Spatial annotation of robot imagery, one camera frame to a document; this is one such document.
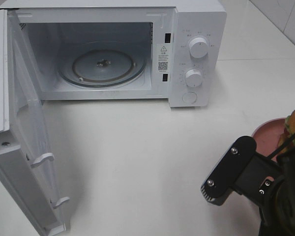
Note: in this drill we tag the white microwave oven body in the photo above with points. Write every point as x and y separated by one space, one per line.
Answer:
164 25

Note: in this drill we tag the white microwave door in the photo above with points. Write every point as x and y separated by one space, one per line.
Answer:
27 163

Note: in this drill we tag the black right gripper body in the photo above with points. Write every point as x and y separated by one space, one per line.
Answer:
281 202

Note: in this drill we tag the glass microwave turntable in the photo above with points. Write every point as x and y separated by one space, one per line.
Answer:
103 64

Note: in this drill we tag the upper white power knob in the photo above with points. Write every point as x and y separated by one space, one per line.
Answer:
198 46

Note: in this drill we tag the round white door button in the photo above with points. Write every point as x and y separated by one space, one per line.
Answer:
189 98

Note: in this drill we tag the pink round plate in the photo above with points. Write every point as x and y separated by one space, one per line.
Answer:
269 136

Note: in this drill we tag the burger with lettuce and cheese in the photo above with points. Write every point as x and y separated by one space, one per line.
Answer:
289 130

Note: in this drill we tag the lower white timer knob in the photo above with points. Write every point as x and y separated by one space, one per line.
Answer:
193 78

